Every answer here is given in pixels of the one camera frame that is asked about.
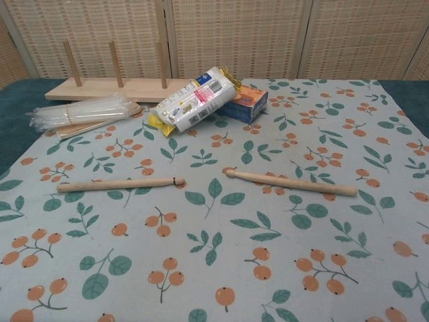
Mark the plain wooden drumstick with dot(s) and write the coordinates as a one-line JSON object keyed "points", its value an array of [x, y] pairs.
{"points": [[295, 182]]}

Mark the wooden drumstick with black band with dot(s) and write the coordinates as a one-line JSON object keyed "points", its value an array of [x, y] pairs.
{"points": [[120, 185]]}

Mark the fruit and leaf print tablecloth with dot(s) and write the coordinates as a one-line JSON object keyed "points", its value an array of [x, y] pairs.
{"points": [[214, 218]]}

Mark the white and yellow snack packet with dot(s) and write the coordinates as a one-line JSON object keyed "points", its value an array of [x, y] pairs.
{"points": [[194, 100]]}

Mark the blue and orange box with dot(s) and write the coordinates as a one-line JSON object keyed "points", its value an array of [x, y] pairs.
{"points": [[246, 104]]}

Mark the woven bamboo folding screen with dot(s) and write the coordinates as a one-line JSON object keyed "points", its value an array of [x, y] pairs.
{"points": [[214, 37]]}

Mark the wooden peg rack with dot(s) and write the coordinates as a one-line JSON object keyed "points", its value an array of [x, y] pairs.
{"points": [[110, 90]]}

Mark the bundle of clear plastic straws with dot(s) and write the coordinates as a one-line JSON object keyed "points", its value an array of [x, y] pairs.
{"points": [[80, 112]]}

